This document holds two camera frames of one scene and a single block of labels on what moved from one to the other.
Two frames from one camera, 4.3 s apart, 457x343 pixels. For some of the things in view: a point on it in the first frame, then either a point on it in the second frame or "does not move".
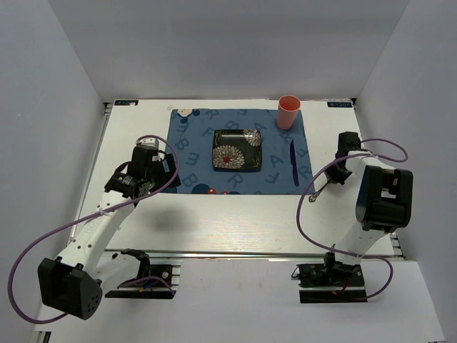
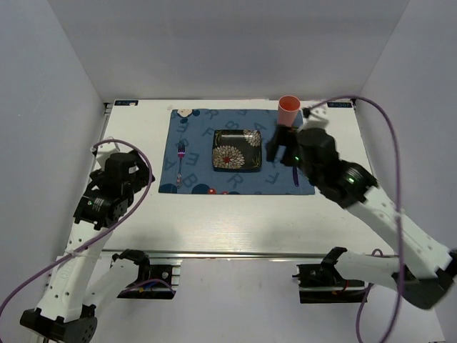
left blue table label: [126, 102] does not move
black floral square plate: [237, 150] does not move
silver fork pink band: [313, 198] -> [181, 155]
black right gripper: [334, 177] -> [281, 137]
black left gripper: [165, 175] -> [141, 174]
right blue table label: [339, 104] does not move
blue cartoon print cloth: [192, 131] does not move
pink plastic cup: [288, 109] does not move
